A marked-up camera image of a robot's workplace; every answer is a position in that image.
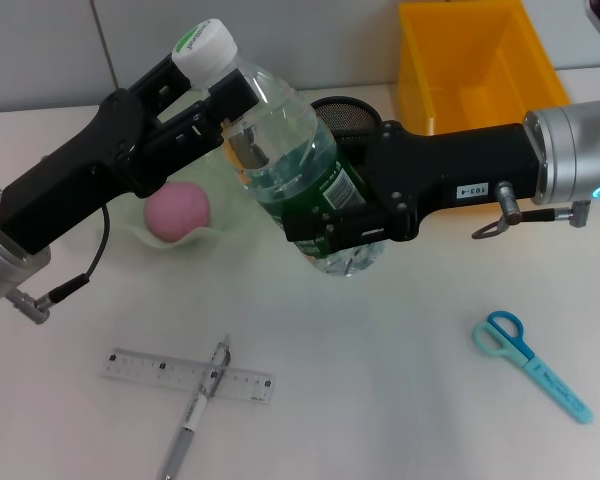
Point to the clear plastic ruler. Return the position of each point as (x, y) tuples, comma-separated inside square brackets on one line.
[(145, 370)]

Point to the grey white pen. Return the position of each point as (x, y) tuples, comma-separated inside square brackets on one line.
[(195, 415)]

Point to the clear water bottle green label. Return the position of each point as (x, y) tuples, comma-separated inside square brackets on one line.
[(290, 130)]

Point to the yellow plastic bin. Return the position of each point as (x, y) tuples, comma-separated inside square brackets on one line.
[(480, 60)]

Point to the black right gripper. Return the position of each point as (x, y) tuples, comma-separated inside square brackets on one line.
[(455, 165)]

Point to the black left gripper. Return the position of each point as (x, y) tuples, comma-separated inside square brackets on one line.
[(80, 175)]

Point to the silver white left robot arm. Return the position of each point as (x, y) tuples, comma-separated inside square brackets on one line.
[(5, 260)]

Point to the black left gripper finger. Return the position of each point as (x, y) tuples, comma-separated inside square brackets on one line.
[(230, 100)]

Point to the pink peach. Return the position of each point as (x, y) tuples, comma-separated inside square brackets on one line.
[(177, 210)]

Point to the black mesh pen holder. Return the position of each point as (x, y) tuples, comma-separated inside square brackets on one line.
[(345, 115)]

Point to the pale green wavy fruit plate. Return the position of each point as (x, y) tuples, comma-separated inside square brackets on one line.
[(220, 210)]

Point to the blue scissors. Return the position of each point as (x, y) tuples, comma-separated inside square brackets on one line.
[(555, 387)]

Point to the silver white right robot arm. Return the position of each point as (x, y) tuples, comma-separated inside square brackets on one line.
[(575, 150)]

